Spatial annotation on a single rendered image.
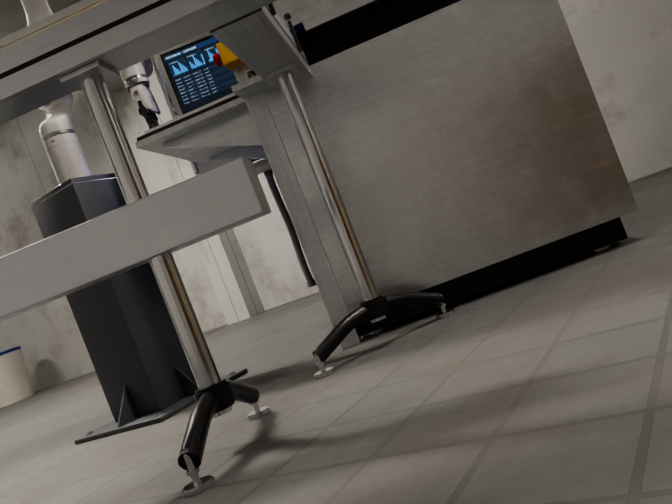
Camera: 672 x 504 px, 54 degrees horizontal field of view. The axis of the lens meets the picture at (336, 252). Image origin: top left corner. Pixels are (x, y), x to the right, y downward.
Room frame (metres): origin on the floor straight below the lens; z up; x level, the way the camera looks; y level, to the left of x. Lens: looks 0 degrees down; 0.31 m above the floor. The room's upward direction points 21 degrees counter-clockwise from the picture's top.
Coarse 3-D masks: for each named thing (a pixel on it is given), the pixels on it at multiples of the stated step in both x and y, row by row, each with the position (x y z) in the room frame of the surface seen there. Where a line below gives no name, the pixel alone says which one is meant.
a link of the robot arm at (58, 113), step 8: (64, 96) 2.43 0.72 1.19; (72, 96) 2.47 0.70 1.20; (56, 104) 2.42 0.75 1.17; (64, 104) 2.43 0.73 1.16; (72, 104) 2.45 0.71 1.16; (48, 112) 2.44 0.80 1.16; (56, 112) 2.42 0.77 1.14; (64, 112) 2.41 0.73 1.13; (48, 120) 2.35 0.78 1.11; (56, 120) 2.36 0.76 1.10; (64, 120) 2.38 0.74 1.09; (40, 128) 2.36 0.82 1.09; (48, 128) 2.35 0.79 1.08; (56, 128) 2.35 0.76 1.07; (64, 128) 2.36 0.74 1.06; (72, 128) 2.40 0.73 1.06; (40, 136) 2.37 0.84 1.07; (48, 136) 2.35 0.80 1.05
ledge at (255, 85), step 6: (252, 78) 1.98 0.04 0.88; (258, 78) 1.98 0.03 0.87; (240, 84) 1.99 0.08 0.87; (246, 84) 1.99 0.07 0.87; (252, 84) 1.99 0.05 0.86; (258, 84) 2.01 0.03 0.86; (264, 84) 2.03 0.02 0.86; (234, 90) 1.99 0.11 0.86; (240, 90) 2.00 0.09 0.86; (246, 90) 2.02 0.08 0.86; (252, 90) 2.05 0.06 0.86; (258, 90) 2.07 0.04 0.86; (264, 90) 2.10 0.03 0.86; (240, 96) 2.06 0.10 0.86; (246, 96) 2.09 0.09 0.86; (252, 96) 2.12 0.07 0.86
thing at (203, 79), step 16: (208, 32) 3.17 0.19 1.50; (176, 48) 3.17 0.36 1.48; (192, 48) 3.17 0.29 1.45; (208, 48) 3.17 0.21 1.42; (160, 64) 3.17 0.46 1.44; (176, 64) 3.17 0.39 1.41; (192, 64) 3.17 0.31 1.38; (208, 64) 3.17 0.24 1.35; (176, 80) 3.17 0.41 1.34; (192, 80) 3.17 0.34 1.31; (208, 80) 3.17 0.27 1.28; (224, 80) 3.17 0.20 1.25; (176, 96) 3.17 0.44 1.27; (192, 96) 3.17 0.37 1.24; (208, 96) 3.17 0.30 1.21; (224, 96) 3.17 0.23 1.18; (176, 112) 3.17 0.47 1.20; (224, 160) 3.17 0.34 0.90
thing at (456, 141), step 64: (512, 0) 2.01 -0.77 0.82; (320, 64) 2.09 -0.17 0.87; (384, 64) 2.06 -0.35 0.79; (448, 64) 2.04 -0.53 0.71; (512, 64) 2.02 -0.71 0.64; (576, 64) 1.99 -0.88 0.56; (320, 128) 2.10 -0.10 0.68; (384, 128) 2.07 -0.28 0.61; (448, 128) 2.05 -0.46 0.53; (512, 128) 2.03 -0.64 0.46; (576, 128) 2.00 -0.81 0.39; (320, 192) 2.11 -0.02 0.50; (384, 192) 2.08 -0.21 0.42; (448, 192) 2.06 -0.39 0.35; (512, 192) 2.03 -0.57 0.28; (576, 192) 2.01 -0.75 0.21; (384, 256) 2.09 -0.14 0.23; (448, 256) 2.07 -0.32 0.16; (512, 256) 2.04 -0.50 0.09
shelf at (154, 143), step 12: (216, 108) 2.15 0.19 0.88; (228, 108) 2.15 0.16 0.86; (240, 108) 2.20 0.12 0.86; (192, 120) 2.17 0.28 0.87; (204, 120) 2.18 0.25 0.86; (216, 120) 2.24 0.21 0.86; (168, 132) 2.18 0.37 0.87; (180, 132) 2.21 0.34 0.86; (144, 144) 2.19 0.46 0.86; (156, 144) 2.24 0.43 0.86; (180, 156) 2.56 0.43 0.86; (192, 156) 2.64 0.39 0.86; (204, 156) 2.72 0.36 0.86
